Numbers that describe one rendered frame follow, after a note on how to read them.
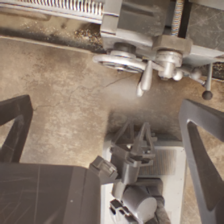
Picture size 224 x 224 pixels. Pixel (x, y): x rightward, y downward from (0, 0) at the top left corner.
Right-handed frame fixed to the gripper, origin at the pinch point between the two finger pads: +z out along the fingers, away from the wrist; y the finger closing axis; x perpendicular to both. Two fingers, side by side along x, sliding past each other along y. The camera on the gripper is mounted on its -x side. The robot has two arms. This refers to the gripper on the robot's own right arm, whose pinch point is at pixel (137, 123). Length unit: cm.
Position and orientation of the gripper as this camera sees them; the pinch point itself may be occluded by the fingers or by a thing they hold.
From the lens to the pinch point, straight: 49.9
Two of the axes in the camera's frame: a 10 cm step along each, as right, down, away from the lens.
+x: 7.8, 0.9, 6.2
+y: -6.0, -2.0, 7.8
